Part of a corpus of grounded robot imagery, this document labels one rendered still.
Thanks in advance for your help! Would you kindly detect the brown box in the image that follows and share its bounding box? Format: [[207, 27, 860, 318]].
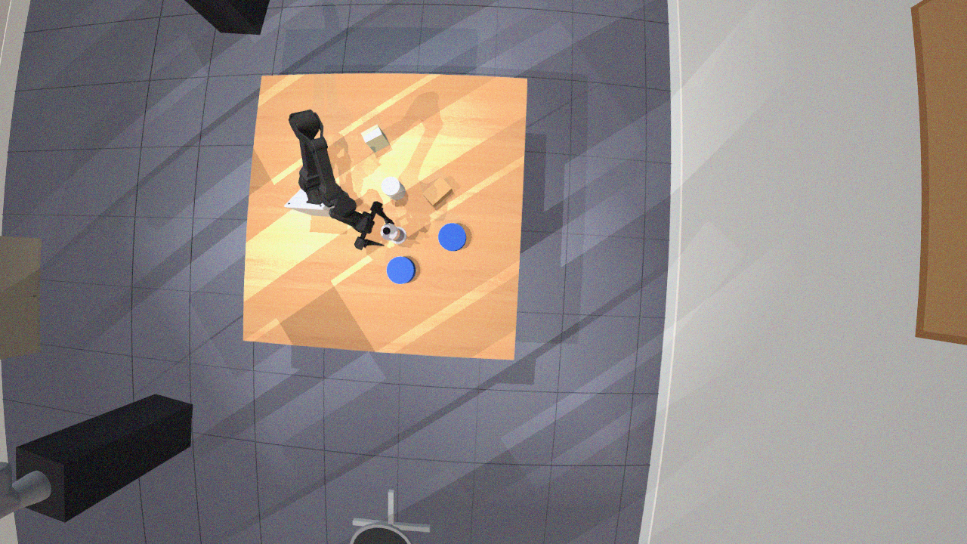
[[422, 177, 452, 208]]

